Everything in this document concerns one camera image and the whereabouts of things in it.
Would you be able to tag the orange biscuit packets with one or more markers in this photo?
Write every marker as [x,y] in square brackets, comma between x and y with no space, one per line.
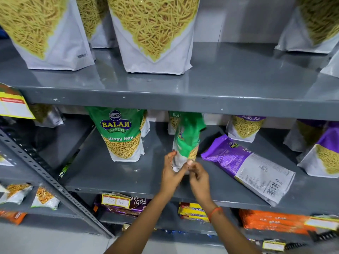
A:
[272,222]

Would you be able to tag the silver snack packet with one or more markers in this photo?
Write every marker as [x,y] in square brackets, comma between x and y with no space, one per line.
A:
[46,115]

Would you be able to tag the large yellow shelf label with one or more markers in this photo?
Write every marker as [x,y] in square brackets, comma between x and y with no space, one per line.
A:
[13,103]

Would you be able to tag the yellow price tag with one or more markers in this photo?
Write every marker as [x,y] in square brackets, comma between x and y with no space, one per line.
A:
[274,246]
[115,201]
[321,223]

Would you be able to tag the purple snack packet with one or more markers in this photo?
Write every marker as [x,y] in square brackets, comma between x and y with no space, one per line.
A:
[324,156]
[246,128]
[249,166]
[302,134]

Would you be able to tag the white yellow snack packet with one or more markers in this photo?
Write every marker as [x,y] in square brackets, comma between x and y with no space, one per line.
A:
[315,26]
[39,31]
[153,34]
[95,23]
[331,66]

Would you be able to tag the orange snack packet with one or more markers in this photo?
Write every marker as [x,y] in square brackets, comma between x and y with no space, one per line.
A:
[12,216]

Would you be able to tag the green snack packet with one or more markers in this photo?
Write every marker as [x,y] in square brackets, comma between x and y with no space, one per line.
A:
[188,140]
[174,121]
[120,132]

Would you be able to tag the yellow red biscuit packets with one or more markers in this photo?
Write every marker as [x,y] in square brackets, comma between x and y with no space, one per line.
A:
[192,211]

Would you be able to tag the orange wrist thread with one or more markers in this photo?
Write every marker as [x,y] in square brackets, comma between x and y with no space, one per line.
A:
[214,212]

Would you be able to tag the purple chocolate packet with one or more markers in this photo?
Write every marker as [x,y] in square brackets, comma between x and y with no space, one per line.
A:
[137,205]

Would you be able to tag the grey metal shelf unit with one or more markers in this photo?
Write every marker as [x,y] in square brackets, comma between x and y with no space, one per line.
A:
[225,81]

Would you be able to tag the person's left thumb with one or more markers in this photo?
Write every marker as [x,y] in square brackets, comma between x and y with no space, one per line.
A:
[170,158]

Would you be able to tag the person's right fingers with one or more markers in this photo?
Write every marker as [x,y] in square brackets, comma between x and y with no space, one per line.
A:
[198,170]

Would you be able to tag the small clear snack packet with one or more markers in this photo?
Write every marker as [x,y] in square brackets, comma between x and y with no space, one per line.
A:
[4,160]
[14,193]
[45,199]

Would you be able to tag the person's right forearm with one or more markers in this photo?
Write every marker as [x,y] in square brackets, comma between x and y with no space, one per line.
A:
[230,232]

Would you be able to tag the person's left hand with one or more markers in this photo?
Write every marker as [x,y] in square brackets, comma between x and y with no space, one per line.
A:
[170,179]

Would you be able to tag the person's left forearm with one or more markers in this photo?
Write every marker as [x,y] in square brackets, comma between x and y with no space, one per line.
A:
[137,227]

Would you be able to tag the person's right hand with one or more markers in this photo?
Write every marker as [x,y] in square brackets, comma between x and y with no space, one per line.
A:
[201,186]

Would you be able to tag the grey slotted shelf rack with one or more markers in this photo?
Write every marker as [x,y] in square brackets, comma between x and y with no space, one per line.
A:
[39,166]

